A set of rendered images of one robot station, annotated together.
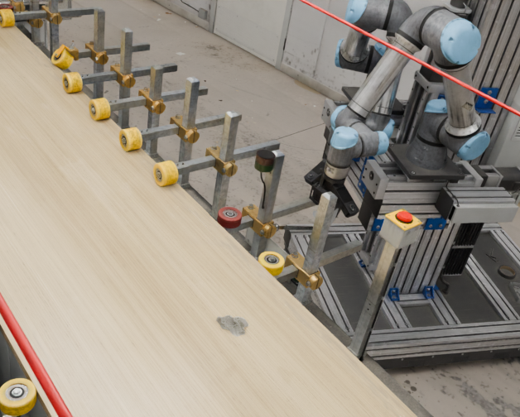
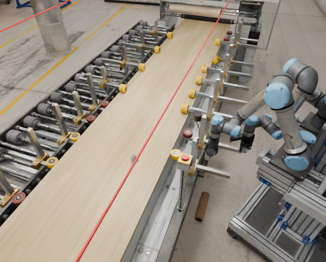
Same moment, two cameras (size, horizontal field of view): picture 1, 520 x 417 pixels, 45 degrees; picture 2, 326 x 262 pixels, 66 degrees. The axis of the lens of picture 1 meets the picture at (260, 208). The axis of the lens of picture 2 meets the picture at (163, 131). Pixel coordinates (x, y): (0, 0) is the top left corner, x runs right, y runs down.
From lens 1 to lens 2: 1.45 m
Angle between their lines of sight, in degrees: 50
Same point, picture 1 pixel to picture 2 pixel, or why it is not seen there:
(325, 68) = not seen: outside the picture
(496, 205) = (315, 208)
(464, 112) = (287, 139)
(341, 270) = (275, 199)
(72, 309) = (109, 127)
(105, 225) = (149, 113)
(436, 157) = not seen: hidden behind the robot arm
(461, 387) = not seen: outside the picture
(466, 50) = (275, 101)
